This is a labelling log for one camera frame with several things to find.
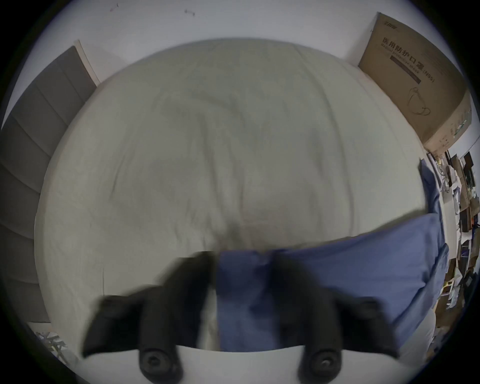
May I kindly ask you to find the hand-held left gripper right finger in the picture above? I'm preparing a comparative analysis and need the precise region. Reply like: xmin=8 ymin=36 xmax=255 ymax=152
xmin=268 ymin=250 xmax=400 ymax=384

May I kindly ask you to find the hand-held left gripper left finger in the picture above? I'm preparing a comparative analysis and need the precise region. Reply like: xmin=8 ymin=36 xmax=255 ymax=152
xmin=82 ymin=250 xmax=217 ymax=384

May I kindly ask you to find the blue garment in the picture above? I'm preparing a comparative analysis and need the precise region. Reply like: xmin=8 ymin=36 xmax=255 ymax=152
xmin=217 ymin=158 xmax=450 ymax=352

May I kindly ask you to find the brown cardboard carton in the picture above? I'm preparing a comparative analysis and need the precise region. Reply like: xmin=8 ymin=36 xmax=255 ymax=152
xmin=358 ymin=12 xmax=472 ymax=155

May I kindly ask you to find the grey padded headboard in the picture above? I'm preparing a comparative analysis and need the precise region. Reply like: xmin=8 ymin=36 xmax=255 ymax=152
xmin=0 ymin=46 xmax=98 ymax=324

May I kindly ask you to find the bed with beige sheet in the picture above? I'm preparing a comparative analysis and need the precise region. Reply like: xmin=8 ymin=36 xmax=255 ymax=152
xmin=33 ymin=38 xmax=456 ymax=384

